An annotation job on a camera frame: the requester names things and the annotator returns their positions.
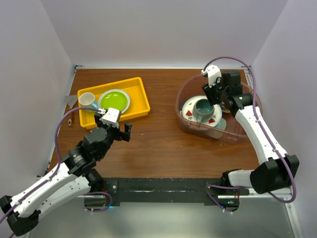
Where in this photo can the teal speckled ceramic mug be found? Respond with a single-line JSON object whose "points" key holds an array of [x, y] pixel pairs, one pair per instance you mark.
{"points": [[202, 110]]}

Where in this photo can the white light-blue mug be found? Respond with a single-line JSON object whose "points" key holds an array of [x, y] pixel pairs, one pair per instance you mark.
{"points": [[88, 100]]}

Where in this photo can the white watermelon plate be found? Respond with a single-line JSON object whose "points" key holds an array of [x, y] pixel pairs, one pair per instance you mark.
{"points": [[183, 117], [197, 109]]}

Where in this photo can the brown floral cream-inside bowl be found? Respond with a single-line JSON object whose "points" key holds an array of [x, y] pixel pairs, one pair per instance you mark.
{"points": [[224, 109]]}

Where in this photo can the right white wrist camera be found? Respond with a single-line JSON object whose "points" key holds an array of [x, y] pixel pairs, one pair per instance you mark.
{"points": [[212, 73]]}

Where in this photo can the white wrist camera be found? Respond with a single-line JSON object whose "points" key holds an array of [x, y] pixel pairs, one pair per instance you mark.
{"points": [[111, 117], [212, 73]]}

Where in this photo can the green plate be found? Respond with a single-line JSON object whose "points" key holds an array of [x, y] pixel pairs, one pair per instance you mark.
{"points": [[112, 101]]}

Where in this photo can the yellow plastic tray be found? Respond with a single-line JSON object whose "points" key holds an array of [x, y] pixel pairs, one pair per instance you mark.
{"points": [[127, 95]]}

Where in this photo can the clear pink plastic bin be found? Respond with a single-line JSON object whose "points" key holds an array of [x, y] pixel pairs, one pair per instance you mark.
{"points": [[193, 87]]}

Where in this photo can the metal scraper wooden handle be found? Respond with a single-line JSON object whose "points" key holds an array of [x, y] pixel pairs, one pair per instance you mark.
{"points": [[71, 100]]}

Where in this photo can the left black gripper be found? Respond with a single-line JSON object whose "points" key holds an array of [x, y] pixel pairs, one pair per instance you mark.
{"points": [[124, 135]]}

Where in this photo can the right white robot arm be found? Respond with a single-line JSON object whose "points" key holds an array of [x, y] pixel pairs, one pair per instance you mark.
{"points": [[276, 168]]}

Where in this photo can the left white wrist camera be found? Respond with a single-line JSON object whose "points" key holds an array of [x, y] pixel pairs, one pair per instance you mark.
{"points": [[111, 117]]}

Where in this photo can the light-teal divided rectangular dish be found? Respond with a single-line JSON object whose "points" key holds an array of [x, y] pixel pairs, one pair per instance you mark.
{"points": [[217, 132]]}

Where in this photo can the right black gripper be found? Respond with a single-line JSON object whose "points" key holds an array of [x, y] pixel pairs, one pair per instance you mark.
{"points": [[208, 91]]}

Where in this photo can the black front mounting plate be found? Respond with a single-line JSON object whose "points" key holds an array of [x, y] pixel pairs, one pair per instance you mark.
{"points": [[171, 190]]}

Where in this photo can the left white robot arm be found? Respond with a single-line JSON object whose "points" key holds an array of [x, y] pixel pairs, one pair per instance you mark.
{"points": [[74, 176]]}

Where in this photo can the light-blue scalloped plate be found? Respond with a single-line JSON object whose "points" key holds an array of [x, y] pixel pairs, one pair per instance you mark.
{"points": [[127, 105]]}

